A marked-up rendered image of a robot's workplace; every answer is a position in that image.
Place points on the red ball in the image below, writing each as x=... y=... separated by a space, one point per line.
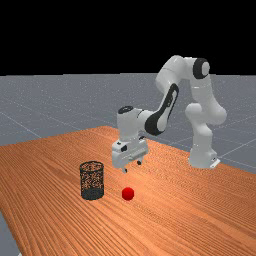
x=128 y=193

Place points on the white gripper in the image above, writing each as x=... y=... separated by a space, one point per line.
x=128 y=154

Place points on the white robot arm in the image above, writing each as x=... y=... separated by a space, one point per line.
x=203 y=100

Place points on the dark mesh basket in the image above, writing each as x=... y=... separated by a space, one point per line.
x=91 y=180

